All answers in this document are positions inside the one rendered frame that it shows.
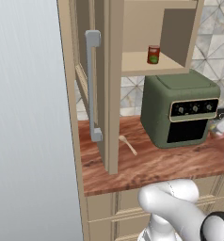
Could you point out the red and green can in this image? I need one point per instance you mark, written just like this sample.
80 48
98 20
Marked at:
153 54

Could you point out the beige tall side panel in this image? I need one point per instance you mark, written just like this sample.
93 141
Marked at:
73 125

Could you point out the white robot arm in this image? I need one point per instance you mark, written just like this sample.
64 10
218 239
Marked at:
176 207

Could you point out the grey fridge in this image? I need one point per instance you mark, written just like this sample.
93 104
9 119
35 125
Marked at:
26 125

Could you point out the beige base cabinet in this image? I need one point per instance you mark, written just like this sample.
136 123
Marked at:
101 213

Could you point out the beige cabinet door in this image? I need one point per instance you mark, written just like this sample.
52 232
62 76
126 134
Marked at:
112 94

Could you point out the green toaster oven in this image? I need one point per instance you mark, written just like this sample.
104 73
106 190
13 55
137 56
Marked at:
161 109

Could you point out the wooden spoon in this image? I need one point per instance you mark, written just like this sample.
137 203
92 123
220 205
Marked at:
128 145

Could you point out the beige wall cabinet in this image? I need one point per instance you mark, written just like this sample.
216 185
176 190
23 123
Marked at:
142 31

